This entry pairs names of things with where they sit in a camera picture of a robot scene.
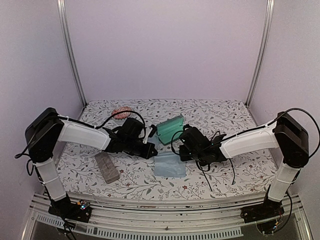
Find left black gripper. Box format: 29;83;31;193
124;138;158;160

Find black aviator sunglasses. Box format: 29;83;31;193
197;156;237;192

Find light blue cloth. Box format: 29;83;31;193
154;152;187;178

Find blue-grey glasses case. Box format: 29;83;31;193
156;114;184;146

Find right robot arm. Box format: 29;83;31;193
177;107;319;218

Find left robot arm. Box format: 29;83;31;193
14;107;158;217

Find beige-grey glasses case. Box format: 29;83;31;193
94;151;120;184

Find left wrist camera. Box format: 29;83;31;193
142;124;157;144

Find front aluminium rail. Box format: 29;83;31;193
29;192;303;238

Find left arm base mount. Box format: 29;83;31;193
48;196;93;223

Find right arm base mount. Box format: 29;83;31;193
240;195;285;223

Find left aluminium post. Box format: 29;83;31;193
56;0;87;107

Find aluminium post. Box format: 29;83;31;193
245;0;275;108
56;0;87;107

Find right aluminium post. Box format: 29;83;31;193
245;0;275;108

